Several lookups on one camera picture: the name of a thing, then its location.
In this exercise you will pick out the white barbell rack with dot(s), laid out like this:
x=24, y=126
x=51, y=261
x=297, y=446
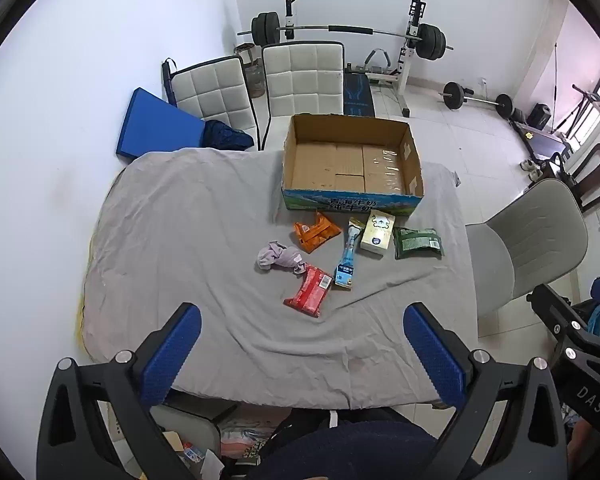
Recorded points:
x=410, y=60

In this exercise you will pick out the long barbell with black plates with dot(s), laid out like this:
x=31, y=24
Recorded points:
x=350, y=30

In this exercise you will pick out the green snack packet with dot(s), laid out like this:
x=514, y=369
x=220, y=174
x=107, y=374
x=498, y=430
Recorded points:
x=417, y=242

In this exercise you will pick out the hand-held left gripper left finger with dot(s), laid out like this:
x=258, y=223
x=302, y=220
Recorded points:
x=172, y=355

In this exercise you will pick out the short barbell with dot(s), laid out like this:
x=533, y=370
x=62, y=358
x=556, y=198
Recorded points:
x=452, y=95

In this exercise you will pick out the grey plastic chair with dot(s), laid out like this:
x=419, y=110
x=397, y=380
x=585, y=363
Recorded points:
x=530, y=230

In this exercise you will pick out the red tissue packet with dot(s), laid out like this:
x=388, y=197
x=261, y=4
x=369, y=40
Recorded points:
x=310, y=292

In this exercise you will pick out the dark blue clothing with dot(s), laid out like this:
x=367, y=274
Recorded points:
x=225, y=135

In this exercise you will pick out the person's dark navy clothing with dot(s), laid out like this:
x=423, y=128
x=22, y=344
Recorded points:
x=355, y=450

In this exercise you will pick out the purple sock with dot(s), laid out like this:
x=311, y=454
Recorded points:
x=280, y=257

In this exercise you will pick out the treadmill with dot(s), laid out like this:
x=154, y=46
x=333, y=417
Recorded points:
x=545, y=145

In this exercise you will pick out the grey tablecloth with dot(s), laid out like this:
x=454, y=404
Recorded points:
x=205, y=235

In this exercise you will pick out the blue black pole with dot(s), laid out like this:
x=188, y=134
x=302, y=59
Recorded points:
x=169, y=82

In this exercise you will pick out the pink striped cloth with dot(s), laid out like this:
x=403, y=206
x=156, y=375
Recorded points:
x=245, y=440

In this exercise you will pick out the cardboard box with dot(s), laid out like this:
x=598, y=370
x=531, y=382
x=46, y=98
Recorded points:
x=350, y=160

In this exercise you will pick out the dark chair frame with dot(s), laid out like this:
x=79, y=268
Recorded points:
x=555, y=165

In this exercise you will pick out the blue foam mat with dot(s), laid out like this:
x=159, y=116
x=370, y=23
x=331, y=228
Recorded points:
x=155, y=125

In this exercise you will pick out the white padded chair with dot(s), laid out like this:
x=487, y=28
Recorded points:
x=302, y=80
x=210, y=90

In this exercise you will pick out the brown wooden chair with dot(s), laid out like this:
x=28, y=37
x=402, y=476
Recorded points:
x=597, y=175

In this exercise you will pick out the black speaker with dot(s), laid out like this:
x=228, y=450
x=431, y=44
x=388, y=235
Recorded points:
x=540, y=116

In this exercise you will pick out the blue tube packet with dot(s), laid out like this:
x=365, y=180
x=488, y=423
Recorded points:
x=347, y=265

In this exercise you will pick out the orange snack packet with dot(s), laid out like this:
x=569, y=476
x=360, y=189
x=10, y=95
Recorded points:
x=315, y=235

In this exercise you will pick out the cream tissue pack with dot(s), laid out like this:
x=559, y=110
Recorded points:
x=377, y=237

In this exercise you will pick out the white shoe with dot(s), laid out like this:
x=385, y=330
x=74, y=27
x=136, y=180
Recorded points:
x=526, y=165
x=536, y=174

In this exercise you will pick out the black weight bench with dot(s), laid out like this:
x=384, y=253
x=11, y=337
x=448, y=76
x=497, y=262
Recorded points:
x=357, y=92

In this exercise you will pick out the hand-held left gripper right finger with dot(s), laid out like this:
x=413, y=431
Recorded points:
x=432, y=355

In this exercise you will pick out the grey bench leg roller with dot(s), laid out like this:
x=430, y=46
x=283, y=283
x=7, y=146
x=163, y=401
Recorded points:
x=380, y=62

